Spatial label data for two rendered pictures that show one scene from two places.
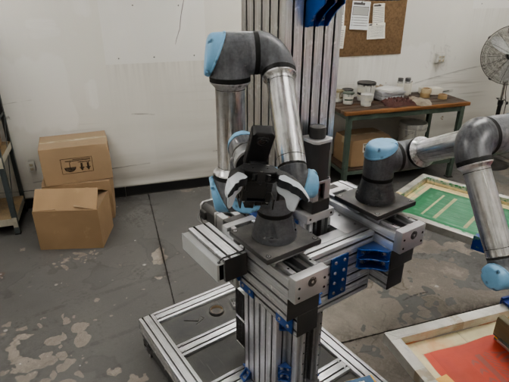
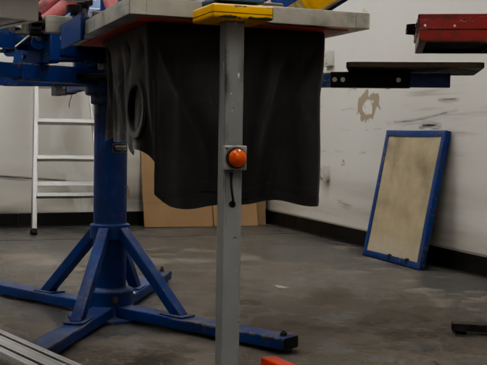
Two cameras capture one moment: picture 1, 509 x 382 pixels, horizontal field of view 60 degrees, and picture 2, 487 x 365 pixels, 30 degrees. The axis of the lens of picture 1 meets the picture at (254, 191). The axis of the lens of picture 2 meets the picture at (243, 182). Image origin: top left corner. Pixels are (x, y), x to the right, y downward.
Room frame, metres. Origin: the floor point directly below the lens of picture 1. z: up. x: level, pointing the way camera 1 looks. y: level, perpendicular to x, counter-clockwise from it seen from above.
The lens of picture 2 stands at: (0.99, 1.55, 0.70)
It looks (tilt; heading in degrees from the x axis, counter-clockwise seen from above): 3 degrees down; 266
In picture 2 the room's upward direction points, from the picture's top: 1 degrees clockwise
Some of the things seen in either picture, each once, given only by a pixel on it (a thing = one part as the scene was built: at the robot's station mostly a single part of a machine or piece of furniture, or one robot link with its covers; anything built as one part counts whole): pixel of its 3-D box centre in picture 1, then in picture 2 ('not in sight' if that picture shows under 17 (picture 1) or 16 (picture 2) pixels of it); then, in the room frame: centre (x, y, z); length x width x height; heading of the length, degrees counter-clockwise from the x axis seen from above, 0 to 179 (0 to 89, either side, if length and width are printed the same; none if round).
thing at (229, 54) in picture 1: (232, 128); not in sight; (1.27, 0.07, 1.63); 0.15 x 0.12 x 0.55; 99
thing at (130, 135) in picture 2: not in sight; (138, 97); (1.12, -0.78, 0.79); 0.46 x 0.09 x 0.33; 108
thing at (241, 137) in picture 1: (245, 151); not in sight; (1.01, 0.02, 1.65); 0.11 x 0.08 x 0.09; 9
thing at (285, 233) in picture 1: (274, 221); not in sight; (1.29, -0.07, 1.31); 0.15 x 0.15 x 0.10
